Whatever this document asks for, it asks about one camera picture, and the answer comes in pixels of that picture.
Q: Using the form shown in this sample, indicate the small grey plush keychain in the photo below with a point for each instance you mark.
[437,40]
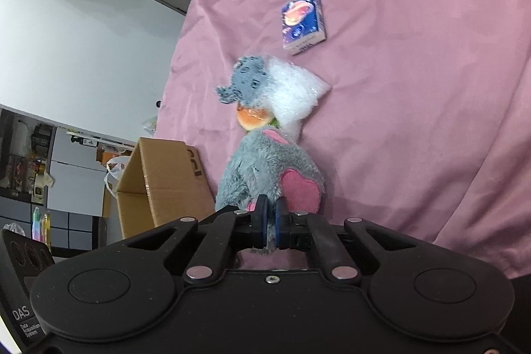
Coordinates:
[247,83]

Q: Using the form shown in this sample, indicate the grey pink plush toy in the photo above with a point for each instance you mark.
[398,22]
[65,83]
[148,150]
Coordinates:
[267,162]

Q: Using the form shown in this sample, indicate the white plastic shopping bag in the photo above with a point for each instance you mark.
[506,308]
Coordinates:
[115,169]

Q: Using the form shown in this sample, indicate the pink bed sheet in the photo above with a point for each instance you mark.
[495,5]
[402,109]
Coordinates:
[425,130]

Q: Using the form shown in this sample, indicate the hamburger squishy toy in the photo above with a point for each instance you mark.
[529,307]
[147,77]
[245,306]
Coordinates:
[253,118]

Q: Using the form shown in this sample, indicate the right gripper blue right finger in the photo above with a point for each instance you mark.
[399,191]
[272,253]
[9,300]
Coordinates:
[289,227]

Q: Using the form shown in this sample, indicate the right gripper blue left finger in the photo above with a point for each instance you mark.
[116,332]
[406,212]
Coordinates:
[252,224]

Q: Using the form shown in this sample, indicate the brown cardboard box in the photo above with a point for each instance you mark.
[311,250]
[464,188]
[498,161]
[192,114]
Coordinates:
[163,181]

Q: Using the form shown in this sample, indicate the clear bubble wrap bag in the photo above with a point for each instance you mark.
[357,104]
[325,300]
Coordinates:
[291,93]

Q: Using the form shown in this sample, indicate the blue tissue pack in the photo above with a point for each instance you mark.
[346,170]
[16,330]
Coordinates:
[302,25]

